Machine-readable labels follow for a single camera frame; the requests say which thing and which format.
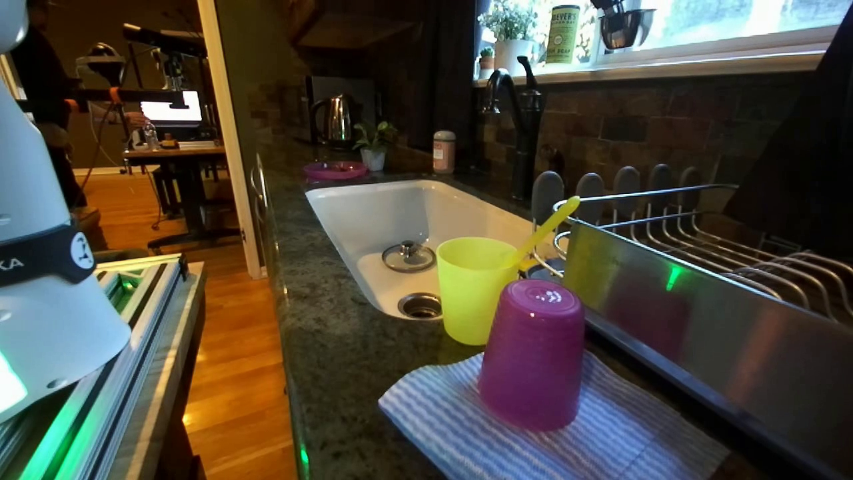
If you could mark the person in dark clothes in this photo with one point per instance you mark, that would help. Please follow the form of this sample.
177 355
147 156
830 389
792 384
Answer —
44 89

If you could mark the camera tripod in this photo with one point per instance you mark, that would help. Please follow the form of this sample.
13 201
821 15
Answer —
108 69

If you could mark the black kitchen faucet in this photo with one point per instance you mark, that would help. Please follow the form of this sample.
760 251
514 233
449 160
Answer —
522 123

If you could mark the black hanging cloth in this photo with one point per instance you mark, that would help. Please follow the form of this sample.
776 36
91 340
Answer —
800 160

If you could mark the white windowsill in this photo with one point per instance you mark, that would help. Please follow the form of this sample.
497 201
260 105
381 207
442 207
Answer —
694 57

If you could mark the white door frame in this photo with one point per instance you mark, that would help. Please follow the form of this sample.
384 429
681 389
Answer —
231 133

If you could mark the computer monitor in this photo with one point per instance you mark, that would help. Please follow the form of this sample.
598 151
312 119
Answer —
171 108

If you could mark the white ceramic sink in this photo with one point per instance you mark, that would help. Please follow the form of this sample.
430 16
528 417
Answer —
389 213

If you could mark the window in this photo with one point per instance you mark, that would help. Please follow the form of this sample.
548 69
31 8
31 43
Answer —
736 16

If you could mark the silver metal bowl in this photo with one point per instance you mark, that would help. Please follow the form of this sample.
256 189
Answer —
628 28

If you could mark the purple plastic cup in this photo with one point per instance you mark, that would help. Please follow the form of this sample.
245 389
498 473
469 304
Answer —
533 355

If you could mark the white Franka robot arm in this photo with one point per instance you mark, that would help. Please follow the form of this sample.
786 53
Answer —
44 303

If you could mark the pink shallow bowl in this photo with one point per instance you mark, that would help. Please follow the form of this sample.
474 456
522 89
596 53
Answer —
336 172

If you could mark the steel kettle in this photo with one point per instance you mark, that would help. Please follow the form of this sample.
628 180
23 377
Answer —
336 120

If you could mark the steel dish drying rack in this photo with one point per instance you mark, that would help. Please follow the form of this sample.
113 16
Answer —
694 320

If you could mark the small potted plant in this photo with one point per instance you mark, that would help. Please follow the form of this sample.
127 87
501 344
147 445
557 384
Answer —
373 156

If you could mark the steel sink drain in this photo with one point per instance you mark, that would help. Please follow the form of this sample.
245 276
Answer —
420 304

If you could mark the blue striped dish cloth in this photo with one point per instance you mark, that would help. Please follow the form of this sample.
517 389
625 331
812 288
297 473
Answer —
442 417

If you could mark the aluminium robot mounting stand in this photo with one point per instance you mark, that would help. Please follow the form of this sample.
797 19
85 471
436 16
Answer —
141 355

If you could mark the small white jar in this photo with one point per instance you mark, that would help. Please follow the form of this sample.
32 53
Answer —
442 153

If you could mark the wooden desk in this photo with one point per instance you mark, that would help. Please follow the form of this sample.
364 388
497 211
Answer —
177 153

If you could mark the lime green plastic cup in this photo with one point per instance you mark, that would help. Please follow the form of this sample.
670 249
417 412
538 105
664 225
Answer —
469 295

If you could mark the green canister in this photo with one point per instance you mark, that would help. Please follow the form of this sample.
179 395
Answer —
564 36

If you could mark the large potted plant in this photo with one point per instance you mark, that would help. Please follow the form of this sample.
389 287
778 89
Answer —
512 40

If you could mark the round metal sink stopper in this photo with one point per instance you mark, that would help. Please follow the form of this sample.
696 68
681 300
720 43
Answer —
409 256

